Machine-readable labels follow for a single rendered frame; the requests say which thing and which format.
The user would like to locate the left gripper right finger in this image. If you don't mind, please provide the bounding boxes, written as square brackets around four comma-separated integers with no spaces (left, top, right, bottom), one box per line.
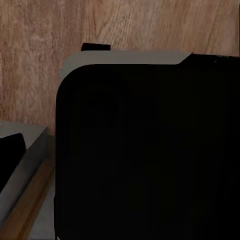
[224,133,240,173]

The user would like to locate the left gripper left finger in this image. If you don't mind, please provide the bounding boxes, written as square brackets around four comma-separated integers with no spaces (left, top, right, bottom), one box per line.
[0,133,26,193]

